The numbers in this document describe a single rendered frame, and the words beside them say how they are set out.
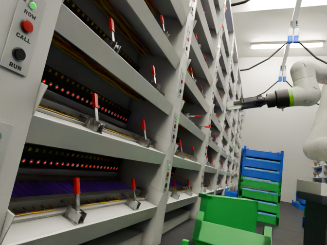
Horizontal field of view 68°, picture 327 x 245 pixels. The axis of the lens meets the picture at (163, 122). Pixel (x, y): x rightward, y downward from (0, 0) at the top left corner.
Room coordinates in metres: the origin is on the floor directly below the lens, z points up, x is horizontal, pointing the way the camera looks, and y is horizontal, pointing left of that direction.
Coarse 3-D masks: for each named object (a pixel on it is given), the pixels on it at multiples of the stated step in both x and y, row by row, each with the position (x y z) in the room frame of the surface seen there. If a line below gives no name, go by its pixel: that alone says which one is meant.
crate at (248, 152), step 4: (244, 148) 1.95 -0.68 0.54; (244, 152) 1.95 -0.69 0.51; (248, 152) 1.94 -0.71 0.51; (252, 152) 1.93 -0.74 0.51; (256, 152) 1.93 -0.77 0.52; (260, 152) 1.92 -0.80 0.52; (264, 152) 1.91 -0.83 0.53; (268, 152) 1.90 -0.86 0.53; (248, 156) 1.95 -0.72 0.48; (252, 156) 1.93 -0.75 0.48; (256, 156) 1.93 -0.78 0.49; (260, 156) 1.92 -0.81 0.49; (264, 156) 1.91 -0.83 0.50; (268, 156) 1.90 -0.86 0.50; (272, 156) 1.90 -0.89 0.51; (276, 156) 1.89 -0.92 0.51; (280, 156) 1.88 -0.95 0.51; (272, 160) 1.99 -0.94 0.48; (276, 160) 1.94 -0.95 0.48; (280, 160) 1.88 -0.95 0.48
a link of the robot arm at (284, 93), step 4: (276, 92) 1.11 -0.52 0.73; (280, 92) 1.11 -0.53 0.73; (284, 92) 1.10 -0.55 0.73; (288, 92) 1.09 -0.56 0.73; (276, 96) 1.11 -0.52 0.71; (280, 96) 1.10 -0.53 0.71; (284, 96) 1.10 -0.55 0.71; (288, 96) 1.09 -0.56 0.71; (276, 100) 1.12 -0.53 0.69; (280, 100) 1.11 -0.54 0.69; (284, 100) 1.10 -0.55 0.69; (288, 100) 1.10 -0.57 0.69; (276, 104) 1.14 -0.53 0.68; (280, 104) 1.12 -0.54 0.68; (284, 104) 1.11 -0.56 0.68; (288, 104) 1.11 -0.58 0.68; (280, 108) 1.15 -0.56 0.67
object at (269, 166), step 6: (240, 162) 2.10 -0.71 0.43; (246, 162) 1.94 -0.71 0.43; (252, 162) 1.93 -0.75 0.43; (258, 162) 1.92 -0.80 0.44; (264, 162) 1.91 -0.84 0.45; (270, 162) 1.90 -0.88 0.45; (282, 162) 1.88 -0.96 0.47; (258, 168) 2.02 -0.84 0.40; (264, 168) 1.91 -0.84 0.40; (270, 168) 1.90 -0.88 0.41; (276, 168) 1.89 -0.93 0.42; (282, 168) 1.88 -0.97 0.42
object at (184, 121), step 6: (180, 114) 1.03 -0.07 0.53; (180, 120) 1.06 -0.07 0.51; (186, 120) 1.13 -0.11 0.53; (180, 126) 1.41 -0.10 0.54; (186, 126) 1.17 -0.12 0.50; (192, 126) 1.25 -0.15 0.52; (192, 132) 1.29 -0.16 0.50; (198, 132) 1.39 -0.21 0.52; (204, 132) 1.58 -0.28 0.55; (204, 138) 1.57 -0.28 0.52
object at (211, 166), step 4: (208, 160) 2.26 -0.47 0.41; (212, 160) 2.08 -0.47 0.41; (208, 164) 1.82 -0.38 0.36; (212, 164) 2.08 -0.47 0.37; (216, 164) 2.23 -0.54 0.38; (208, 168) 1.82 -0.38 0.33; (212, 168) 1.97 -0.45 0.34; (216, 168) 2.23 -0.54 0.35; (208, 172) 1.88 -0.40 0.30; (212, 172) 2.04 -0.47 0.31
